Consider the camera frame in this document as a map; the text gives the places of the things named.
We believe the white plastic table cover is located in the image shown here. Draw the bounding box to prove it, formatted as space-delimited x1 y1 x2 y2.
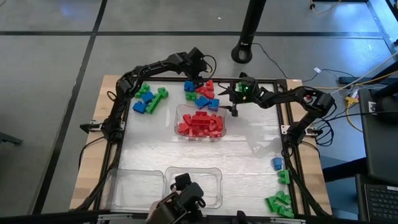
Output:
119 80 285 216

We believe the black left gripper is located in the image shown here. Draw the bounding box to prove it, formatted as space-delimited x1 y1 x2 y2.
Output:
186 47 208 90

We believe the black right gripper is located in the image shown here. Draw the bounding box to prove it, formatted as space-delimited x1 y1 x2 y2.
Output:
218 77 259 118

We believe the large red building block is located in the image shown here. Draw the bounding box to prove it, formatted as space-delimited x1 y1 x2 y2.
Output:
191 111 212 127

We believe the long green building block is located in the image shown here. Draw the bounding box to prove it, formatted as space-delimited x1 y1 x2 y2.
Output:
146 93 162 114

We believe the black computer case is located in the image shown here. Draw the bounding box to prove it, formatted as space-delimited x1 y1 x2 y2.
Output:
359 88 398 185

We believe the black furniture foot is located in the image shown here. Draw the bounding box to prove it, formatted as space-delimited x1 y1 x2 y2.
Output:
0 132 24 146

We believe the black laptop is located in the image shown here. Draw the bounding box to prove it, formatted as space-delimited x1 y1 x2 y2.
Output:
356 173 398 224

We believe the black metal table frame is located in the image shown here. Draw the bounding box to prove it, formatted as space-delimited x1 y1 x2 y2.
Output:
70 70 332 224

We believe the clear plastic bin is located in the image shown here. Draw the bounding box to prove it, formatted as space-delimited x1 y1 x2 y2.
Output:
104 169 165 213
174 103 228 142
164 166 223 210

